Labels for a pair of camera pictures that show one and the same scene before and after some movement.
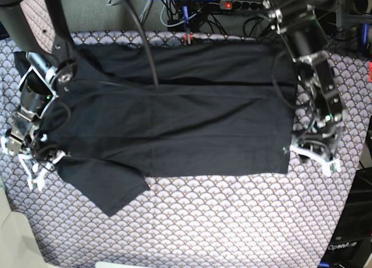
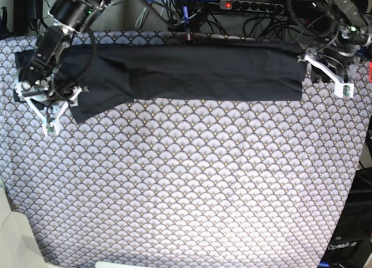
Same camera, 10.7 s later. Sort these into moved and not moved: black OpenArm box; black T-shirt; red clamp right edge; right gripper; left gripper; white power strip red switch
Moved: black T-shirt; left gripper; right gripper
Not moved: black OpenArm box; red clamp right edge; white power strip red switch
